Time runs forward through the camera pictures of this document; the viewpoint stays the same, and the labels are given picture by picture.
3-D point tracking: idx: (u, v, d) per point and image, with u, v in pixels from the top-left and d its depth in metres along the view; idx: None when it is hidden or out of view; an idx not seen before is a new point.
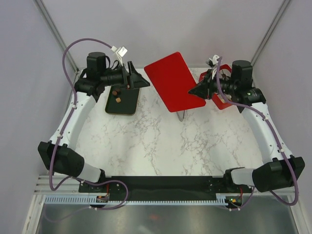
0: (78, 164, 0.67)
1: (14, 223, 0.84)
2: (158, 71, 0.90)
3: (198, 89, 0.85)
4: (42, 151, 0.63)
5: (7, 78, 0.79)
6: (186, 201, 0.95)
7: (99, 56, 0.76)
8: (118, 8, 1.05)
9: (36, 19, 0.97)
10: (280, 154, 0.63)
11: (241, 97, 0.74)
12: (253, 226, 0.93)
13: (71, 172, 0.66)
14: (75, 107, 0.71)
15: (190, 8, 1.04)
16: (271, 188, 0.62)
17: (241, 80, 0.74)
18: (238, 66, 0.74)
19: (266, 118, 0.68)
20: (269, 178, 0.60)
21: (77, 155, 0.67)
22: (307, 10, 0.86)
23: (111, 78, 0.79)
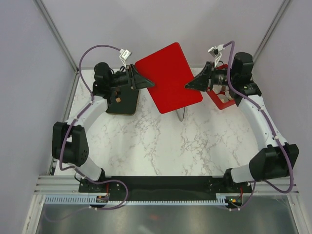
0: (83, 151, 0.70)
1: (14, 222, 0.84)
2: (148, 65, 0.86)
3: (197, 81, 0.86)
4: (56, 128, 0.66)
5: (8, 78, 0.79)
6: (186, 201, 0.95)
7: (104, 72, 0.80)
8: (118, 8, 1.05)
9: (36, 20, 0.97)
10: (275, 142, 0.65)
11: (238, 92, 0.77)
12: (254, 226, 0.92)
13: (77, 158, 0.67)
14: (92, 102, 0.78)
15: (190, 8, 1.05)
16: (266, 175, 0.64)
17: (241, 74, 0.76)
18: (239, 60, 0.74)
19: (262, 108, 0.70)
20: (265, 163, 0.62)
21: (85, 142, 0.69)
22: (307, 10, 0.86)
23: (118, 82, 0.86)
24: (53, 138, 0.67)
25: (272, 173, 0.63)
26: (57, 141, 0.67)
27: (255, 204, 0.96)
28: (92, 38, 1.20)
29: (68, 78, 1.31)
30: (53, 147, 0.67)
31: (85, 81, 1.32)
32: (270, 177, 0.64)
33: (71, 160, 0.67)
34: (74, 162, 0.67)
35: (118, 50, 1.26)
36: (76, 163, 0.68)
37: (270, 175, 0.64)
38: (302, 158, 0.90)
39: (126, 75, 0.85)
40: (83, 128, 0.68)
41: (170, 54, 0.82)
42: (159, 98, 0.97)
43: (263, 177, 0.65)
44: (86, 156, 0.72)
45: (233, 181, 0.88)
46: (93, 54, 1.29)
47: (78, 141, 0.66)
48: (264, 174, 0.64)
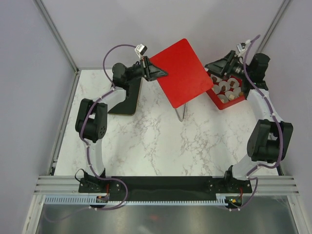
0: (103, 128, 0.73)
1: (14, 223, 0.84)
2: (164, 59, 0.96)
3: (214, 66, 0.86)
4: (83, 102, 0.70)
5: (8, 78, 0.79)
6: (186, 201, 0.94)
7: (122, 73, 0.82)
8: (118, 9, 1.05)
9: (36, 20, 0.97)
10: (272, 118, 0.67)
11: (247, 88, 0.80)
12: (253, 226, 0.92)
13: (97, 133, 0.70)
14: (114, 88, 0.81)
15: (190, 9, 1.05)
16: (260, 148, 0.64)
17: (255, 72, 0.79)
18: (256, 60, 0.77)
19: (265, 96, 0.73)
20: (259, 133, 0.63)
21: (106, 120, 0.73)
22: (307, 10, 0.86)
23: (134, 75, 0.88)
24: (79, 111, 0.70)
25: (264, 147, 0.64)
26: (82, 114, 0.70)
27: (255, 204, 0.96)
28: (92, 38, 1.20)
29: (68, 78, 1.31)
30: (77, 120, 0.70)
31: (85, 81, 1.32)
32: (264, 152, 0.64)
33: (90, 134, 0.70)
34: (93, 136, 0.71)
35: (118, 50, 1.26)
36: (95, 138, 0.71)
37: (263, 150, 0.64)
38: (302, 158, 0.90)
39: (142, 66, 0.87)
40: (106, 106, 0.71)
41: (179, 50, 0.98)
42: (169, 92, 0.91)
43: (255, 152, 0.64)
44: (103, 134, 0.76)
45: (233, 176, 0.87)
46: (93, 54, 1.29)
47: (102, 116, 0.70)
48: (258, 147, 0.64)
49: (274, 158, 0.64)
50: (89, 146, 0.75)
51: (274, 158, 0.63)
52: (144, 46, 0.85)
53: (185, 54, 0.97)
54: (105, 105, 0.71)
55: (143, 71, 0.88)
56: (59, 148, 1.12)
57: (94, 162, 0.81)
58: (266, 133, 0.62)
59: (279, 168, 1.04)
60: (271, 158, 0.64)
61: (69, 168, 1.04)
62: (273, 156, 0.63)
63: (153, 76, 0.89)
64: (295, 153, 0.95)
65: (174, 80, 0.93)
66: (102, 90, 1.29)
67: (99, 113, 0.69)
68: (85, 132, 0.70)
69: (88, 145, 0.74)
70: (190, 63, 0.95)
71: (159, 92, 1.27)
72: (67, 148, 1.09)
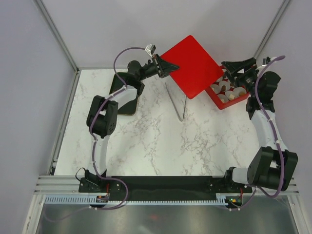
0: (111, 125, 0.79)
1: (14, 222, 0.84)
2: (173, 54, 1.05)
3: (231, 66, 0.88)
4: (95, 99, 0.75)
5: (7, 78, 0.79)
6: (186, 201, 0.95)
7: (135, 70, 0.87)
8: (118, 9, 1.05)
9: (36, 20, 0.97)
10: (275, 146, 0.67)
11: (253, 108, 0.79)
12: (253, 226, 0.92)
13: (106, 129, 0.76)
14: (125, 87, 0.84)
15: (190, 8, 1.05)
16: (261, 177, 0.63)
17: (262, 92, 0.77)
18: (265, 80, 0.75)
19: (271, 120, 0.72)
20: (262, 161, 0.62)
21: (114, 118, 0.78)
22: (307, 9, 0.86)
23: (147, 72, 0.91)
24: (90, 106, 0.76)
25: (266, 177, 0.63)
26: (93, 110, 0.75)
27: (255, 204, 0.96)
28: (92, 38, 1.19)
29: (68, 78, 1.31)
30: (89, 115, 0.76)
31: (85, 81, 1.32)
32: (264, 181, 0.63)
33: (99, 129, 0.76)
34: (102, 131, 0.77)
35: (118, 50, 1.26)
36: (104, 133, 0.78)
37: (264, 179, 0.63)
38: (302, 158, 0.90)
39: (154, 64, 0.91)
40: (117, 104, 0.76)
41: (185, 44, 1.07)
42: (184, 84, 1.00)
43: (256, 179, 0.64)
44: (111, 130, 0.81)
45: (233, 175, 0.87)
46: (93, 53, 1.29)
47: (111, 114, 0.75)
48: (259, 176, 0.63)
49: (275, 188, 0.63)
50: (97, 141, 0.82)
51: (275, 187, 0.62)
52: (153, 45, 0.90)
53: (192, 47, 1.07)
54: (116, 104, 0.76)
55: (156, 68, 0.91)
56: (59, 148, 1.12)
57: (98, 159, 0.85)
58: (268, 162, 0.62)
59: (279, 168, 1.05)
60: (271, 187, 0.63)
61: (69, 168, 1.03)
62: (274, 186, 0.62)
63: (166, 71, 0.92)
64: (295, 153, 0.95)
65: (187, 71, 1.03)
66: (102, 90, 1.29)
67: (109, 111, 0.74)
68: (94, 127, 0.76)
69: (96, 140, 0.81)
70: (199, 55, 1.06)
71: (159, 92, 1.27)
72: (67, 148, 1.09)
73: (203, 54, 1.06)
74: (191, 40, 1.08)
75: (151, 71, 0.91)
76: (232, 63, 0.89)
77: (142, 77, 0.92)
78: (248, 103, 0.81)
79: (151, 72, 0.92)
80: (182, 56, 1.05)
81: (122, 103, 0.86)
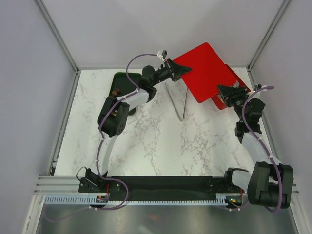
0: (121, 126, 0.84)
1: (14, 223, 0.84)
2: (184, 59, 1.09)
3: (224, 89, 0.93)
4: (107, 100, 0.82)
5: (7, 78, 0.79)
6: (186, 201, 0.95)
7: (149, 75, 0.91)
8: (118, 9, 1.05)
9: (35, 20, 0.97)
10: (269, 161, 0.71)
11: (242, 132, 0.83)
12: (253, 226, 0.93)
13: (115, 129, 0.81)
14: (138, 90, 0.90)
15: (190, 8, 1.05)
16: (262, 193, 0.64)
17: (248, 118, 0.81)
18: (250, 107, 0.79)
19: (260, 139, 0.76)
20: (259, 177, 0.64)
21: (124, 118, 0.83)
22: (307, 9, 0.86)
23: (161, 75, 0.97)
24: (103, 106, 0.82)
25: (267, 194, 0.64)
26: (105, 109, 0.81)
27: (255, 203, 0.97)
28: (92, 38, 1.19)
29: (68, 78, 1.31)
30: (100, 114, 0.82)
31: (85, 81, 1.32)
32: (265, 197, 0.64)
33: (109, 128, 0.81)
34: (111, 130, 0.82)
35: (118, 50, 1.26)
36: (112, 132, 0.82)
37: (266, 196, 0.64)
38: (303, 158, 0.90)
39: (167, 67, 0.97)
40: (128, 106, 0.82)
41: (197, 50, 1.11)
42: (194, 87, 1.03)
43: (257, 199, 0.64)
44: (120, 131, 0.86)
45: (232, 176, 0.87)
46: (93, 53, 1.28)
47: (121, 115, 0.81)
48: (260, 194, 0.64)
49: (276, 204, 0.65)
50: (104, 140, 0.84)
51: (276, 203, 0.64)
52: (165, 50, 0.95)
53: (203, 54, 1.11)
54: (127, 106, 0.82)
55: (169, 71, 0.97)
56: (59, 147, 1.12)
57: (101, 158, 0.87)
58: (266, 177, 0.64)
59: None
60: (273, 204, 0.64)
61: (69, 168, 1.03)
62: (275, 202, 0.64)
63: (179, 73, 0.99)
64: (295, 154, 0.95)
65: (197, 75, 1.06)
66: (102, 90, 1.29)
67: (120, 111, 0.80)
68: (104, 126, 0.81)
69: (103, 138, 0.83)
70: (210, 63, 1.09)
71: (159, 92, 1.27)
72: (67, 148, 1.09)
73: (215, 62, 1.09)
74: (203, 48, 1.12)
75: (165, 74, 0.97)
76: (225, 87, 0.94)
77: (155, 82, 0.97)
78: (237, 127, 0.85)
79: (164, 76, 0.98)
80: (197, 62, 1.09)
81: (133, 105, 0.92)
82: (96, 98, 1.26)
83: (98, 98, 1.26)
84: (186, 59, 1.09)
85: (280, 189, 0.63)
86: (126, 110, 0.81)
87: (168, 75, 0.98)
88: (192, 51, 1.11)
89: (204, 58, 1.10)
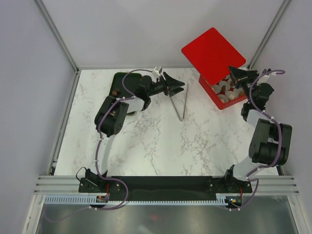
0: (119, 125, 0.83)
1: (14, 223, 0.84)
2: (192, 48, 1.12)
3: (236, 70, 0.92)
4: (108, 98, 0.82)
5: (7, 78, 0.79)
6: (186, 201, 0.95)
7: (147, 84, 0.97)
8: (118, 9, 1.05)
9: (35, 20, 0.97)
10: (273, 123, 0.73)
11: (247, 112, 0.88)
12: (253, 227, 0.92)
13: (114, 129, 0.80)
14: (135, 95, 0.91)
15: (190, 8, 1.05)
16: (262, 147, 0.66)
17: (256, 101, 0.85)
18: (259, 91, 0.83)
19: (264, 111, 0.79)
20: (259, 130, 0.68)
21: (122, 118, 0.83)
22: (307, 9, 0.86)
23: (156, 89, 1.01)
24: (102, 106, 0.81)
25: (266, 147, 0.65)
26: (104, 109, 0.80)
27: (255, 204, 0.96)
28: (91, 38, 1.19)
29: (68, 78, 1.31)
30: (99, 112, 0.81)
31: (85, 81, 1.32)
32: (264, 151, 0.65)
33: (107, 127, 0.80)
34: (108, 130, 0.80)
35: (118, 50, 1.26)
36: (109, 131, 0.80)
37: (265, 150, 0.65)
38: (302, 158, 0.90)
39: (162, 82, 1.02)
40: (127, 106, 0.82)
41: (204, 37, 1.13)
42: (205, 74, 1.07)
43: (257, 151, 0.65)
44: (117, 131, 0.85)
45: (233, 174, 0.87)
46: (93, 54, 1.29)
47: (121, 114, 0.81)
48: (260, 146, 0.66)
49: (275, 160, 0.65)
50: (102, 140, 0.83)
51: (274, 158, 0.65)
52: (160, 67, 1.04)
53: (209, 41, 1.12)
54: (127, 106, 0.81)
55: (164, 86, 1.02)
56: (59, 148, 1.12)
57: (101, 158, 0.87)
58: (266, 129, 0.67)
59: (279, 168, 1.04)
60: (272, 159, 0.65)
61: (69, 168, 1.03)
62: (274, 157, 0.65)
63: (173, 86, 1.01)
64: (295, 153, 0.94)
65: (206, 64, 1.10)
66: (102, 90, 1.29)
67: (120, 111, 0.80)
68: (102, 125, 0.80)
69: (102, 138, 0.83)
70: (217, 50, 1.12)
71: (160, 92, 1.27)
72: (67, 148, 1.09)
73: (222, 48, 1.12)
74: (209, 34, 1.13)
75: (159, 88, 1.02)
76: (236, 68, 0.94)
77: (151, 93, 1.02)
78: (243, 108, 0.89)
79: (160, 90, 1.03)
80: (204, 50, 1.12)
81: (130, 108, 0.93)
82: (96, 98, 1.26)
83: (98, 98, 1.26)
84: (194, 48, 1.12)
85: (279, 143, 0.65)
86: (125, 109, 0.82)
87: (164, 88, 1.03)
88: (200, 38, 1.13)
89: (212, 46, 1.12)
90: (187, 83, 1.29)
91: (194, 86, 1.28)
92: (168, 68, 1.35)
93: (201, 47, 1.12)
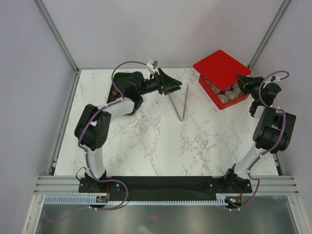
0: (102, 138, 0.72)
1: (14, 223, 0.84)
2: (202, 63, 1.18)
3: (243, 78, 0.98)
4: (87, 108, 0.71)
5: (7, 78, 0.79)
6: (186, 201, 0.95)
7: (137, 81, 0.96)
8: (118, 9, 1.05)
9: (35, 20, 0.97)
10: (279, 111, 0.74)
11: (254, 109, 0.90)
12: (253, 227, 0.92)
13: (95, 144, 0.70)
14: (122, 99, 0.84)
15: (190, 8, 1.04)
16: (265, 132, 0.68)
17: (265, 99, 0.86)
18: (267, 89, 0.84)
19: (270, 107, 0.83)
20: (265, 115, 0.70)
21: (105, 130, 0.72)
22: (307, 9, 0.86)
23: (148, 87, 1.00)
24: (81, 117, 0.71)
25: (269, 132, 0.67)
26: (84, 120, 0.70)
27: (255, 203, 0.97)
28: (91, 38, 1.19)
29: (68, 78, 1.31)
30: (78, 126, 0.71)
31: (85, 81, 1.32)
32: (267, 136, 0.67)
33: (88, 141, 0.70)
34: (90, 144, 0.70)
35: (118, 50, 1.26)
36: (93, 146, 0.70)
37: (268, 135, 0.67)
38: (302, 158, 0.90)
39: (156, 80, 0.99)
40: (109, 115, 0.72)
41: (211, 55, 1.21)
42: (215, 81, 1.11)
43: (261, 134, 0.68)
44: (102, 144, 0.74)
45: (235, 172, 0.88)
46: (93, 54, 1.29)
47: (103, 125, 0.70)
48: (263, 130, 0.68)
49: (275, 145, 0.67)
50: (88, 153, 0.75)
51: (276, 143, 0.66)
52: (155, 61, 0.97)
53: (217, 56, 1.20)
54: (108, 115, 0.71)
55: (158, 84, 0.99)
56: (59, 148, 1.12)
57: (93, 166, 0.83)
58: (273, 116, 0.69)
59: (279, 168, 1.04)
60: (273, 144, 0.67)
61: (69, 168, 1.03)
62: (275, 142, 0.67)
63: (168, 85, 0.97)
64: (295, 153, 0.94)
65: (215, 73, 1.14)
66: (102, 90, 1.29)
67: (100, 123, 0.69)
68: (83, 138, 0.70)
69: (87, 152, 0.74)
70: (224, 62, 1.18)
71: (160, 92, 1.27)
72: (67, 148, 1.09)
73: (228, 60, 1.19)
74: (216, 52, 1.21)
75: (152, 87, 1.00)
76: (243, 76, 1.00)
77: (143, 91, 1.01)
78: (252, 106, 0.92)
79: (152, 87, 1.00)
80: (212, 63, 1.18)
81: (117, 114, 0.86)
82: (96, 98, 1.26)
83: (98, 98, 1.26)
84: (203, 62, 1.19)
85: (282, 128, 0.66)
86: (107, 119, 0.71)
87: (157, 87, 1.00)
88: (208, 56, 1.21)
89: (219, 59, 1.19)
90: (187, 83, 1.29)
91: (194, 86, 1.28)
92: (168, 68, 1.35)
93: (209, 61, 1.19)
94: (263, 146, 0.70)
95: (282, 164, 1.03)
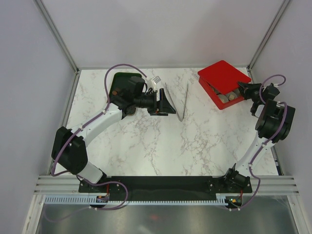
0: (80, 163, 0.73)
1: (14, 222, 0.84)
2: (205, 71, 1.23)
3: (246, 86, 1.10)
4: (60, 133, 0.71)
5: (7, 78, 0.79)
6: (186, 201, 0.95)
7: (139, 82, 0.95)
8: (118, 9, 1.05)
9: (35, 19, 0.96)
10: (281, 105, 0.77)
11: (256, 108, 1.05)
12: (253, 227, 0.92)
13: (73, 167, 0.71)
14: (104, 112, 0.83)
15: (190, 8, 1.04)
16: (266, 122, 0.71)
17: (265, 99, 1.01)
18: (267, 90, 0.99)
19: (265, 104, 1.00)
20: (267, 106, 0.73)
21: (82, 155, 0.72)
22: (306, 9, 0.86)
23: (144, 101, 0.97)
24: (54, 143, 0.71)
25: (271, 122, 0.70)
26: (57, 146, 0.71)
27: (255, 204, 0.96)
28: (91, 38, 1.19)
29: (68, 79, 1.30)
30: (53, 151, 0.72)
31: (85, 82, 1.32)
32: (268, 125, 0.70)
33: (65, 166, 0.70)
34: (68, 168, 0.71)
35: (118, 50, 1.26)
36: (70, 170, 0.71)
37: (269, 125, 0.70)
38: (303, 158, 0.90)
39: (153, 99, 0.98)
40: (83, 142, 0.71)
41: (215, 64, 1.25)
42: (218, 87, 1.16)
43: (262, 123, 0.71)
44: (83, 166, 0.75)
45: (235, 171, 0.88)
46: (93, 54, 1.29)
47: (78, 151, 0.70)
48: (265, 120, 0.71)
49: (276, 134, 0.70)
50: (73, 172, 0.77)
51: (276, 131, 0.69)
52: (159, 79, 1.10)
53: (220, 66, 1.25)
54: (81, 139, 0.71)
55: (154, 104, 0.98)
56: None
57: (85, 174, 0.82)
58: (274, 106, 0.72)
59: (279, 168, 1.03)
60: (273, 132, 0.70)
61: None
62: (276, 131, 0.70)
63: (165, 110, 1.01)
64: (296, 153, 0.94)
65: (217, 80, 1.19)
66: (102, 90, 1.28)
67: (74, 149, 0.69)
68: (59, 163, 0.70)
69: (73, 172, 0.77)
70: (226, 70, 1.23)
71: None
72: None
73: (230, 69, 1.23)
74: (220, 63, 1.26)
75: (148, 102, 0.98)
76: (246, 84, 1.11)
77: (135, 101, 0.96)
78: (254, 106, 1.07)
79: (146, 104, 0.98)
80: (215, 72, 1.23)
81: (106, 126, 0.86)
82: (96, 98, 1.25)
83: (98, 98, 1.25)
84: (207, 70, 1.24)
85: (283, 117, 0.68)
86: (81, 146, 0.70)
87: (152, 107, 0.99)
88: (212, 67, 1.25)
89: (221, 68, 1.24)
90: (187, 83, 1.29)
91: (194, 86, 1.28)
92: (168, 68, 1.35)
93: (212, 69, 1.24)
94: (265, 135, 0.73)
95: (282, 164, 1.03)
